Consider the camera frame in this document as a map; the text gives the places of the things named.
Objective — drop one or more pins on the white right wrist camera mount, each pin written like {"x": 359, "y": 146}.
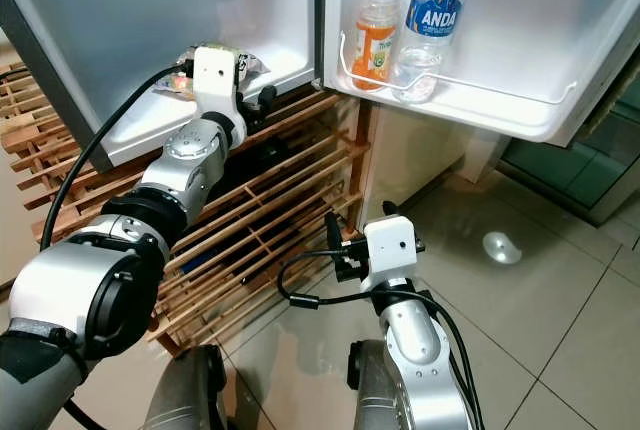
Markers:
{"x": 390, "y": 250}

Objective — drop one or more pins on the grey robot leg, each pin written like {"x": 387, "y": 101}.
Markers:
{"x": 375, "y": 390}
{"x": 180, "y": 395}

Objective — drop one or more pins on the white fridge door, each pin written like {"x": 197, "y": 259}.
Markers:
{"x": 530, "y": 40}

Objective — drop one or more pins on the grey fridge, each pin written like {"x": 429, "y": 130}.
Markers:
{"x": 120, "y": 20}

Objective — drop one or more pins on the grey right robot leg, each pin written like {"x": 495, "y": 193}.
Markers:
{"x": 375, "y": 390}

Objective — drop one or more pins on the orange juice bottle green cap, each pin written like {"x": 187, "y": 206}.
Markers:
{"x": 373, "y": 45}

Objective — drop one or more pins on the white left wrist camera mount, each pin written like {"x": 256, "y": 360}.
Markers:
{"x": 215, "y": 80}

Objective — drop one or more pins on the clear water bottle blue label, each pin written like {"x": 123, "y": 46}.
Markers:
{"x": 432, "y": 15}

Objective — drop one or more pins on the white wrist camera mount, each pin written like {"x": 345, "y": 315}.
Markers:
{"x": 215, "y": 80}
{"x": 390, "y": 250}

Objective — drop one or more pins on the wooden slatted rack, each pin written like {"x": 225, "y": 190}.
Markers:
{"x": 260, "y": 220}

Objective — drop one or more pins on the grey left robot leg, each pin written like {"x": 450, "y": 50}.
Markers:
{"x": 180, "y": 395}

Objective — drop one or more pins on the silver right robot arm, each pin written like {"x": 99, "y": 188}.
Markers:
{"x": 410, "y": 350}

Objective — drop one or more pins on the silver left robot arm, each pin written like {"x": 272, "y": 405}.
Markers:
{"x": 80, "y": 300}

